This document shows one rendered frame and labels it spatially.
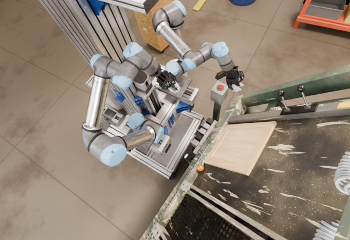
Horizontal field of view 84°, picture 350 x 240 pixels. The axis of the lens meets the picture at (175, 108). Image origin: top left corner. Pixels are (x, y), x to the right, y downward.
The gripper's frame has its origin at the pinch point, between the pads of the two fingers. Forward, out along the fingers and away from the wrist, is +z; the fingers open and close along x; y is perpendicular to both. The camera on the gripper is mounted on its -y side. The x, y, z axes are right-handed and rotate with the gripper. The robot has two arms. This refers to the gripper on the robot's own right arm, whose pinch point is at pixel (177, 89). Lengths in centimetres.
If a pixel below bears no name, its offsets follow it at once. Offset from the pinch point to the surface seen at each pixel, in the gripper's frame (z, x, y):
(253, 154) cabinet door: 48, 2, 32
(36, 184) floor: 35, -217, -131
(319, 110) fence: 39, 39, 43
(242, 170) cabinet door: 46, -9, 35
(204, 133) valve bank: 75, -15, -25
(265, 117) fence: 55, 24, 18
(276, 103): 68, 39, 8
